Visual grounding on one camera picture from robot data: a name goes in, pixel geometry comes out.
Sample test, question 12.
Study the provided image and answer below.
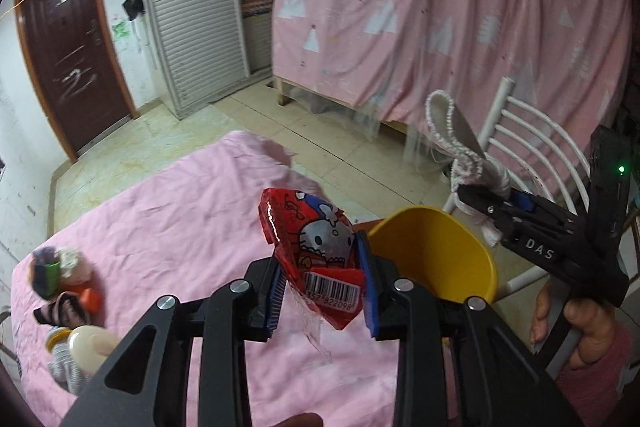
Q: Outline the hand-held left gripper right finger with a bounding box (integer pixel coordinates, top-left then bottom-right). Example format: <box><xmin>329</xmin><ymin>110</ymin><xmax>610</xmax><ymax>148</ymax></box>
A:
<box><xmin>355</xmin><ymin>231</ymin><xmax>583</xmax><ymax>427</ymax></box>

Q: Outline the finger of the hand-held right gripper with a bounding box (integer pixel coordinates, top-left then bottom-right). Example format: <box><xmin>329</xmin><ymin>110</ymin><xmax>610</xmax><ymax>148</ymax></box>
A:
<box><xmin>457</xmin><ymin>185</ymin><xmax>539</xmax><ymax>234</ymax></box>
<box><xmin>510</xmin><ymin>190</ymin><xmax>589</xmax><ymax>234</ymax></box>

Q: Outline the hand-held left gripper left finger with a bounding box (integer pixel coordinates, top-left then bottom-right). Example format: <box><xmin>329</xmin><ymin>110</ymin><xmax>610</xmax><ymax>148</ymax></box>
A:
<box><xmin>60</xmin><ymin>257</ymin><xmax>289</xmax><ymax>427</ymax></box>

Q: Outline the red cartoon snack packet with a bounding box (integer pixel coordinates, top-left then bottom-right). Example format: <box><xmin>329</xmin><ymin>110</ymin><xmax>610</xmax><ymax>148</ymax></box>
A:
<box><xmin>257</xmin><ymin>187</ymin><xmax>368</xmax><ymax>365</ymax></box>

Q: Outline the grey white sock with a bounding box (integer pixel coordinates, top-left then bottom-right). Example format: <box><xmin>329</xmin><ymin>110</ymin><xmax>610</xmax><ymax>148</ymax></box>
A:
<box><xmin>425</xmin><ymin>89</ymin><xmax>513</xmax><ymax>248</ymax></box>

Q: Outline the pink black striped sock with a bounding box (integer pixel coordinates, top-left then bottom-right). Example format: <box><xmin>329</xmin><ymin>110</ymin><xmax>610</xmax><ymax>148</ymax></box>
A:
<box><xmin>32</xmin><ymin>292</ymin><xmax>91</xmax><ymax>329</ymax></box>

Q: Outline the person's right forearm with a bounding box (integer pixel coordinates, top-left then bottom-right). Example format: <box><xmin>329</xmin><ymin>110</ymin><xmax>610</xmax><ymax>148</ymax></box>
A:
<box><xmin>547</xmin><ymin>327</ymin><xmax>633</xmax><ymax>427</ymax></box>

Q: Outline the person's right hand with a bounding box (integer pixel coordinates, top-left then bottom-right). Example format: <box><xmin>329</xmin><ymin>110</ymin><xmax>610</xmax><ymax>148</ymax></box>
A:
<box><xmin>529</xmin><ymin>282</ymin><xmax>622</xmax><ymax>370</ymax></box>

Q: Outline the white metal chair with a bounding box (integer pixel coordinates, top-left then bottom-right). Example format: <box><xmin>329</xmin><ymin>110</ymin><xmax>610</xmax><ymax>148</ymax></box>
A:
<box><xmin>442</xmin><ymin>77</ymin><xmax>603</xmax><ymax>305</ymax></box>

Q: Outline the pink tablecloth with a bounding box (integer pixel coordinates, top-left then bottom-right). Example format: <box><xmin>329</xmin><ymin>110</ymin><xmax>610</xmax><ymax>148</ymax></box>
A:
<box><xmin>10</xmin><ymin>129</ymin><xmax>461</xmax><ymax>427</ymax></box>

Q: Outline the clear plastic sheet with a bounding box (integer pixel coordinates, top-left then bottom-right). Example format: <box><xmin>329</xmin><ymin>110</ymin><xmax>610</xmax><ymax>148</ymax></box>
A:
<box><xmin>295</xmin><ymin>84</ymin><xmax>436</xmax><ymax>170</ymax></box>

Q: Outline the orange box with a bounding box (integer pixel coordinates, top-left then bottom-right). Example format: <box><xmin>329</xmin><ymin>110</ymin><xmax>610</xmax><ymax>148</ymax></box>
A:
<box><xmin>67</xmin><ymin>288</ymin><xmax>104</xmax><ymax>323</ymax></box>

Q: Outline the white plastic bottle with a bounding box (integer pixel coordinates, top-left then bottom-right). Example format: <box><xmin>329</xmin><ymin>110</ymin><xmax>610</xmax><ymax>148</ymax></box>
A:
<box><xmin>67</xmin><ymin>324</ymin><xmax>119</xmax><ymax>378</ymax></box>

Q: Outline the beige fluffy sock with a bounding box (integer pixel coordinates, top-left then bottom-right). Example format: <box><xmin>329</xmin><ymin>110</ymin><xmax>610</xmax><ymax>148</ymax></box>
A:
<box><xmin>55</xmin><ymin>247</ymin><xmax>94</xmax><ymax>289</ymax></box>

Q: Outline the grey striped sock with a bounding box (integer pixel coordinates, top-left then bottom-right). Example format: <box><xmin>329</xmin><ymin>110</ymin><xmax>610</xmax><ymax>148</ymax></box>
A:
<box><xmin>47</xmin><ymin>342</ymin><xmax>94</xmax><ymax>396</ymax></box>

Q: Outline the white slatted wardrobe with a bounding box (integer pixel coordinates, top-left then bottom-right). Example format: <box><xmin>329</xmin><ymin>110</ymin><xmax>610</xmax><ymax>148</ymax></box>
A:
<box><xmin>137</xmin><ymin>0</ymin><xmax>251</xmax><ymax>120</ymax></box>

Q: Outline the brown door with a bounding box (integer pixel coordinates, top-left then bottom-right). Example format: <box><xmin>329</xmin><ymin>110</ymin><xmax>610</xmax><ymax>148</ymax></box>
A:
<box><xmin>15</xmin><ymin>0</ymin><xmax>138</xmax><ymax>162</ymax></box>

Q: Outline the wooden bed frame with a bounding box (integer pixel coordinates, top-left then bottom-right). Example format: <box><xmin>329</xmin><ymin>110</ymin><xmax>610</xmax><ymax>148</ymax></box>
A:
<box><xmin>272</xmin><ymin>76</ymin><xmax>416</xmax><ymax>142</ymax></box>

